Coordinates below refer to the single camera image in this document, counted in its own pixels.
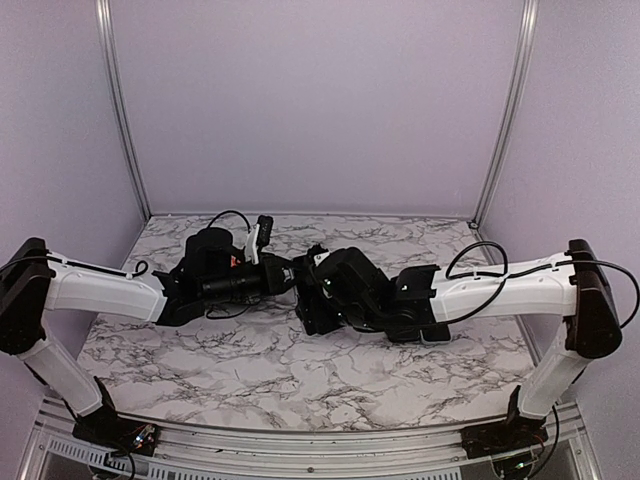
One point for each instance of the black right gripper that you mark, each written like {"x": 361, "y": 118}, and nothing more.
{"x": 310, "y": 311}

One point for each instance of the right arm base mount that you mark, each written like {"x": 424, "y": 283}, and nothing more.
{"x": 512, "y": 433}

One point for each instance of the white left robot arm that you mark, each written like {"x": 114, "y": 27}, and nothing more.
{"x": 35, "y": 281}

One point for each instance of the front aluminium rail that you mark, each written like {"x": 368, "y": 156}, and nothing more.
{"x": 188, "y": 451}

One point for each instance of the right aluminium frame post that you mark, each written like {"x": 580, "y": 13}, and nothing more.
{"x": 515, "y": 91}

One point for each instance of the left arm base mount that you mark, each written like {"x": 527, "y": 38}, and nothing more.
{"x": 106, "y": 427}

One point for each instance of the aluminium frame post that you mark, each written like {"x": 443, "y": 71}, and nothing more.
{"x": 116, "y": 92}
{"x": 515, "y": 91}

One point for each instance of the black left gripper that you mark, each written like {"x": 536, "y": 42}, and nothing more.
{"x": 273, "y": 275}

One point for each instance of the left aluminium frame post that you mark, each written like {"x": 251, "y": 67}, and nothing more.
{"x": 116, "y": 92}

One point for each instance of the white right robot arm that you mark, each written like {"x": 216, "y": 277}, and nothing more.
{"x": 569, "y": 284}

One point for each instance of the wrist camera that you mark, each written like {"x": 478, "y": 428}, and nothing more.
{"x": 258, "y": 238}
{"x": 317, "y": 254}

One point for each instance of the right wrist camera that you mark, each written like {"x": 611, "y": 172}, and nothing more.
{"x": 317, "y": 254}

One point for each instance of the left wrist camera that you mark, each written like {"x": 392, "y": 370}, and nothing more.
{"x": 258, "y": 238}

